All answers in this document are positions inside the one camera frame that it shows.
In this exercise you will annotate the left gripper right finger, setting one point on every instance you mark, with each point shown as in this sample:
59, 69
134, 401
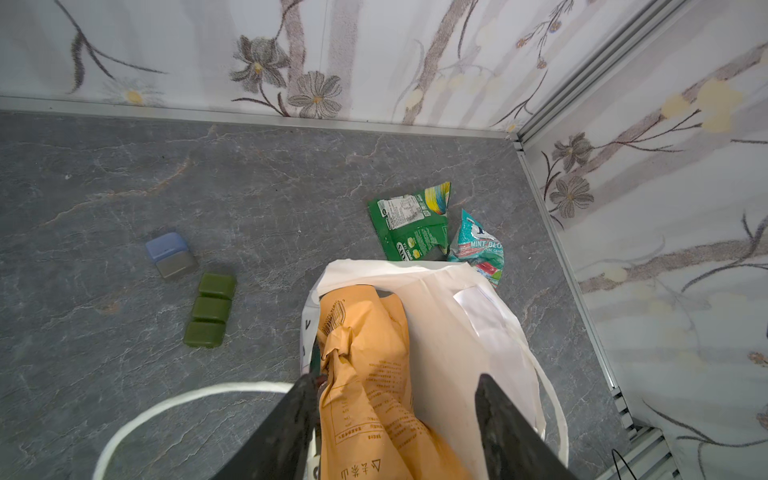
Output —
511, 447

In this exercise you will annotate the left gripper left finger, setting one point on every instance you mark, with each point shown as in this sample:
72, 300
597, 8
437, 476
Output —
278, 448

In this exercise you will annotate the orange paper snack packet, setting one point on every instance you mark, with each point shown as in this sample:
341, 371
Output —
368, 426

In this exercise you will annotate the white paper bag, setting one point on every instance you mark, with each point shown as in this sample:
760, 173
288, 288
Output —
459, 328

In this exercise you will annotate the teal mint candy packet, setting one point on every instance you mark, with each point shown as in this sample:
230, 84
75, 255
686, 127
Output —
473, 245

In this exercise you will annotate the green snack packet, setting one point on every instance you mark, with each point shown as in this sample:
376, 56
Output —
413, 227

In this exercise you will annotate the green block strip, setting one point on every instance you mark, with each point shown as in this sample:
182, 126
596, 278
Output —
211, 311

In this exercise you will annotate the blue grey block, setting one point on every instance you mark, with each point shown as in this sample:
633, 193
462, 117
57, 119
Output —
171, 255

